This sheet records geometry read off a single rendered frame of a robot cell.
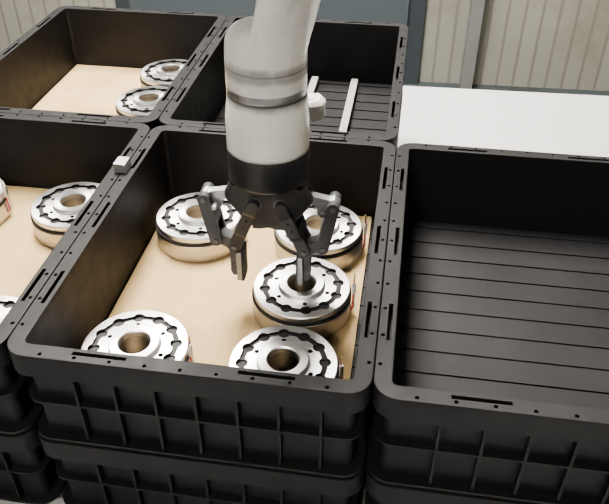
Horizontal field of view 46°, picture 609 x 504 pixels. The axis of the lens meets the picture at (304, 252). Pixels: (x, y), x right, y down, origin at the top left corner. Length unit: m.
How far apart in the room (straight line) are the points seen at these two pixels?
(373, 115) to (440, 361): 0.53
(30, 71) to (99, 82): 0.12
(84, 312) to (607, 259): 0.59
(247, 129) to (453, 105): 0.93
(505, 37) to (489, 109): 1.79
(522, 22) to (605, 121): 1.78
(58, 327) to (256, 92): 0.28
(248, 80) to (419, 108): 0.91
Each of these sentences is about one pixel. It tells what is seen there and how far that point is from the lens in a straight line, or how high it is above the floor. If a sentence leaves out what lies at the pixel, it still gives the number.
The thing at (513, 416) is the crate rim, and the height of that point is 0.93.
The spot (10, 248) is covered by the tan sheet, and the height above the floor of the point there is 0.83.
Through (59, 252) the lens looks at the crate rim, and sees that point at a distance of 0.72.
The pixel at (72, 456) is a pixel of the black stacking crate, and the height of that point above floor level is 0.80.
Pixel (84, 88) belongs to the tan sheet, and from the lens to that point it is 1.29.
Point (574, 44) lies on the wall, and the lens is 3.35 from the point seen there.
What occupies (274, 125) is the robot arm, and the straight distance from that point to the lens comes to 0.61.
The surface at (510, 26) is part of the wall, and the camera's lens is 3.27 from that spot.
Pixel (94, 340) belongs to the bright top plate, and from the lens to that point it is 0.72.
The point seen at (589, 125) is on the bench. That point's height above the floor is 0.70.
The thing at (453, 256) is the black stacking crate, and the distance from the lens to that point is 0.86.
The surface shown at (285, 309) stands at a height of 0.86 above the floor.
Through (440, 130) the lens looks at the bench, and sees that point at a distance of 1.40.
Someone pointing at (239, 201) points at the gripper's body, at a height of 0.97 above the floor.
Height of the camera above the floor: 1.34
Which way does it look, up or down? 37 degrees down
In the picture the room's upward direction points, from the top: straight up
